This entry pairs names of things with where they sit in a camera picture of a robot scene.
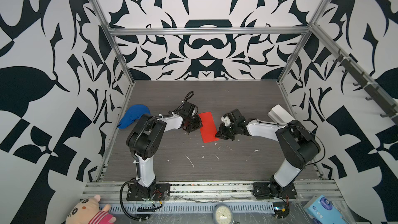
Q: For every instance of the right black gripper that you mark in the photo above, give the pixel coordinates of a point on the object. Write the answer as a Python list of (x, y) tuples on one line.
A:
[(221, 132)]

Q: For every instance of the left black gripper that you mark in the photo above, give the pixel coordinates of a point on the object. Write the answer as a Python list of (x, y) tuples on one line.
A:
[(198, 126)]

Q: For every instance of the red square paper sheet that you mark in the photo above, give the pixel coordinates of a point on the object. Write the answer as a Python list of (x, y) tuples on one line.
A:
[(208, 129)]

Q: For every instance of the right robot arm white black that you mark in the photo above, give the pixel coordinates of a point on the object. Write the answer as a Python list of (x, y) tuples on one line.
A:
[(297, 143)]

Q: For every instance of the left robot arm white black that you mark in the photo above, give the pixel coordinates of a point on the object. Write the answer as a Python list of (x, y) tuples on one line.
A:
[(145, 138)]

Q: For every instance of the white rectangular box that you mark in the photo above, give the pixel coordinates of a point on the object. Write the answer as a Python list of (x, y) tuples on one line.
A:
[(279, 115)]

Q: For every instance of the blue cloth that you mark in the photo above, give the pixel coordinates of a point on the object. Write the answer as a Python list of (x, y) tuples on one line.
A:
[(134, 113)]

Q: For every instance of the round analog clock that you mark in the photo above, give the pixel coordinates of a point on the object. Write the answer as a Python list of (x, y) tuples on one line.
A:
[(222, 214)]

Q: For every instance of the blue tissue pack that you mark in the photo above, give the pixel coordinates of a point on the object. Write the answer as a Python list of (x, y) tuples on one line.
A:
[(322, 211)]

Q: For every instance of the pink plush toy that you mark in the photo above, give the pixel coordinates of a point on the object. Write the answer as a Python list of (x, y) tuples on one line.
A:
[(87, 211)]

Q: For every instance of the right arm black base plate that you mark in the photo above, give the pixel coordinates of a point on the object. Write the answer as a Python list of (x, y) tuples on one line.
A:
[(273, 190)]

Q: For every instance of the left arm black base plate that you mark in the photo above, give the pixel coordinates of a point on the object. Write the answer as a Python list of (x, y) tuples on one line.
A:
[(155, 191)]

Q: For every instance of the white slotted cable duct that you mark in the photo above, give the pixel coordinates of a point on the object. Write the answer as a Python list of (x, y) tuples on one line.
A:
[(199, 208)]

